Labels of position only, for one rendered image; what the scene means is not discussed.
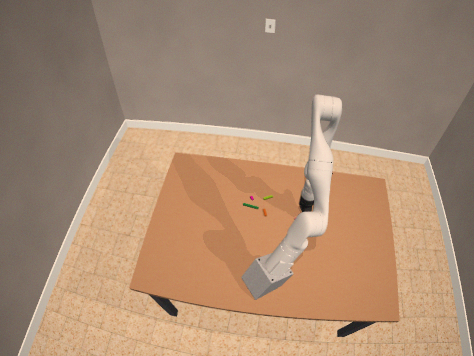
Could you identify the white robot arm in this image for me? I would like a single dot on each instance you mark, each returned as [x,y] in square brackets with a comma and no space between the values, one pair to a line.
[318,173]

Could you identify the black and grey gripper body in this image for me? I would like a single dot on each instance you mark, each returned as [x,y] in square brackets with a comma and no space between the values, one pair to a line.
[306,201]

